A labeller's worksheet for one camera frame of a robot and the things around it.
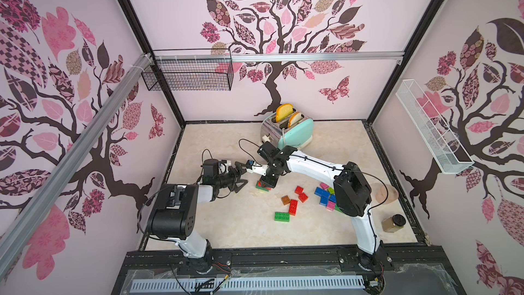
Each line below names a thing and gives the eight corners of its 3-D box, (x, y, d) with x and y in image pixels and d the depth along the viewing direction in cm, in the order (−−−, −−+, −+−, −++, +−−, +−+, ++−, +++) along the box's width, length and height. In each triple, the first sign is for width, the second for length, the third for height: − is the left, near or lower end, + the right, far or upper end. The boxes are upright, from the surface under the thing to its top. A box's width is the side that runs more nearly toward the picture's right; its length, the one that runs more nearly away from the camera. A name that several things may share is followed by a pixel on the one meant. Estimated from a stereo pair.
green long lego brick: (274, 221, 86) (274, 220, 84) (274, 213, 88) (274, 212, 86) (289, 221, 85) (290, 220, 84) (289, 213, 88) (289, 211, 86)
